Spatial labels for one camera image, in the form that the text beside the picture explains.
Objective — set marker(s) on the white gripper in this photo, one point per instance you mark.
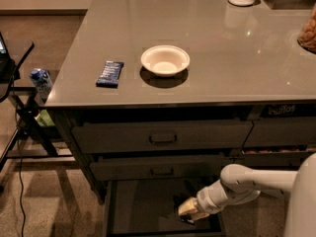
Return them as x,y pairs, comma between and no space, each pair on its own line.
204,199

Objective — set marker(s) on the black chocolate rxbar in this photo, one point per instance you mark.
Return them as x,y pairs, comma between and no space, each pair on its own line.
187,219

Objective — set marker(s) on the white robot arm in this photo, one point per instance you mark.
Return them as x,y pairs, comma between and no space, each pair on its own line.
238,184

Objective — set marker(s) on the middle left drawer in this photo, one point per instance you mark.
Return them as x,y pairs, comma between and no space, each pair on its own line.
158,167

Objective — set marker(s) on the middle right drawer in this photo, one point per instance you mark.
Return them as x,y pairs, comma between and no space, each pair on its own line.
272,161

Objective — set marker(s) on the top left drawer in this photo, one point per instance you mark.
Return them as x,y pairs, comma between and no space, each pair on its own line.
160,135

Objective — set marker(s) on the blue rxbar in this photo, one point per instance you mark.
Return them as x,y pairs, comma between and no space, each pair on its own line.
110,74

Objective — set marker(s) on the white bowl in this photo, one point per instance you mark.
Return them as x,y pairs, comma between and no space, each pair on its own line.
165,60

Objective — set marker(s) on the green packet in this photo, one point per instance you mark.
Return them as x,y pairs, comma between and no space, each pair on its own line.
44,119

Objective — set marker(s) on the black side stand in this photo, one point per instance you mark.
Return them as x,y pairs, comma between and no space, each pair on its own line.
27,104

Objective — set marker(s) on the jar of nuts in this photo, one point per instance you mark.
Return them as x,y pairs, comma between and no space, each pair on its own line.
307,36

